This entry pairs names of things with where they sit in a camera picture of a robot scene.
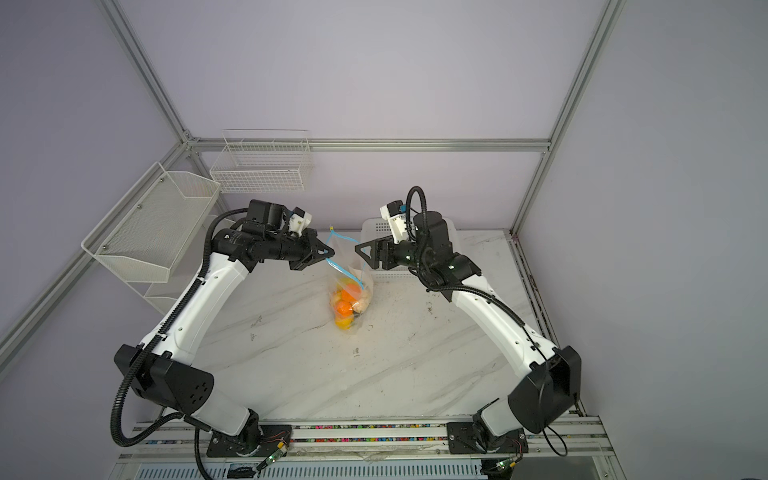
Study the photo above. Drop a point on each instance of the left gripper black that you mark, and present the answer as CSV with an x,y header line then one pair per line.
x,y
312,246

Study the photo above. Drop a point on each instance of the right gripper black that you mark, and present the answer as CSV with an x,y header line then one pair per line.
x,y
384,247

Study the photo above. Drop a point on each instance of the white plastic perforated basket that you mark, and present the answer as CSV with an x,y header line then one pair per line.
x,y
378,228

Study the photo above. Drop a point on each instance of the clear zip top bag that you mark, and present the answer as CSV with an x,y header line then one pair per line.
x,y
349,282

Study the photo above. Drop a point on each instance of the orange tangerine back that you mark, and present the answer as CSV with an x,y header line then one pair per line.
x,y
350,291

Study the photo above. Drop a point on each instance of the orange tangerine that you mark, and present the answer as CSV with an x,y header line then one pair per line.
x,y
343,309
350,291

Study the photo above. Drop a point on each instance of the white garlic bulb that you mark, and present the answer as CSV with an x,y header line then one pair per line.
x,y
360,305

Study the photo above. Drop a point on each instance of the round yellow fruit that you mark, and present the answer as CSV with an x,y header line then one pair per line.
x,y
344,323

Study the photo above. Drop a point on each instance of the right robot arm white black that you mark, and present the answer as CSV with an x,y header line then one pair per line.
x,y
548,376

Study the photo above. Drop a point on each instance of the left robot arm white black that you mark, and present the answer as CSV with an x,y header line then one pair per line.
x,y
160,368

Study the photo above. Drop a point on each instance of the lower white mesh shelf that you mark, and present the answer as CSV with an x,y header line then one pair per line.
x,y
162,296

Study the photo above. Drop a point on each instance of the white mesh shelf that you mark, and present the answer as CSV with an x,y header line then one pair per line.
x,y
144,236
162,296

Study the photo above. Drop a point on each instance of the upper white mesh shelf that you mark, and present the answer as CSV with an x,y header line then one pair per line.
x,y
144,236

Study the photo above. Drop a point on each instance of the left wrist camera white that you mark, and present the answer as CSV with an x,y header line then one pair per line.
x,y
298,222

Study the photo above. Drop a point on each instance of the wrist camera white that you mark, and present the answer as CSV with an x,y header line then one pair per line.
x,y
393,214
298,222

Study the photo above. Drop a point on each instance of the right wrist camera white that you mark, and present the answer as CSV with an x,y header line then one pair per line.
x,y
393,214

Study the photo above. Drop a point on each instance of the white wire wall basket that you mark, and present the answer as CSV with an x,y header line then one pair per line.
x,y
263,161

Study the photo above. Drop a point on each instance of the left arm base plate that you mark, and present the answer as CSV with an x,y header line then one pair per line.
x,y
259,442

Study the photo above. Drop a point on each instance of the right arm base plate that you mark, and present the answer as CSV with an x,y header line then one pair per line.
x,y
486,438

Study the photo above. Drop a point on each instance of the aluminium front rail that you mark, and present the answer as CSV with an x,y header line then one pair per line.
x,y
378,440

